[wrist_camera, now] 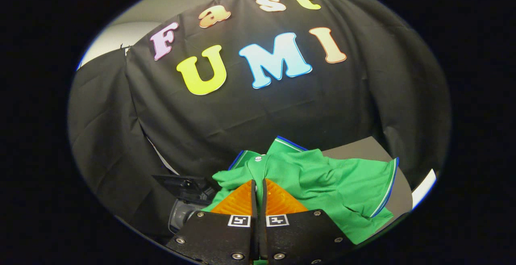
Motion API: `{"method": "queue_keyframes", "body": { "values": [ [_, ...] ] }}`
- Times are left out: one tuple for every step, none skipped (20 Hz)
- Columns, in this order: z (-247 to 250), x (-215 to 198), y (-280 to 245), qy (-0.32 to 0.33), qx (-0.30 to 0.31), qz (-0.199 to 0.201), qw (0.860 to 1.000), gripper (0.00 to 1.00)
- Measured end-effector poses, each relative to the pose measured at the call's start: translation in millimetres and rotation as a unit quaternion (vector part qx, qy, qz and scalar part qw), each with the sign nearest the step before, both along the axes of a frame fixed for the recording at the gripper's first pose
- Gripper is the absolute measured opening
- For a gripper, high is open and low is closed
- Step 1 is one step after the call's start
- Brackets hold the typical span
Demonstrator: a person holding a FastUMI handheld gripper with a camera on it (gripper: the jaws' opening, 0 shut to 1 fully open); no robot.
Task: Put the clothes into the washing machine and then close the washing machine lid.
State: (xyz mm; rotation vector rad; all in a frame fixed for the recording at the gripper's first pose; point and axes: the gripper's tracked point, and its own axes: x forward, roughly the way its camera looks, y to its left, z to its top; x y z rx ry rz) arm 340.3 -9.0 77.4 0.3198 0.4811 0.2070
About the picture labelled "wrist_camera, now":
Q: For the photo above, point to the green polo shirt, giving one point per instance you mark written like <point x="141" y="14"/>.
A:
<point x="342" y="188"/>

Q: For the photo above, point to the white paper sheet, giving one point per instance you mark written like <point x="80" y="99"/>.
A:
<point x="425" y="188"/>

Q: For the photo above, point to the grey cabinet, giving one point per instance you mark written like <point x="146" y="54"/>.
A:
<point x="358" y="150"/>

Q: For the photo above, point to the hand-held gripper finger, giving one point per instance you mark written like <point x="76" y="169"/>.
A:
<point x="254" y="200"/>
<point x="264" y="200"/>

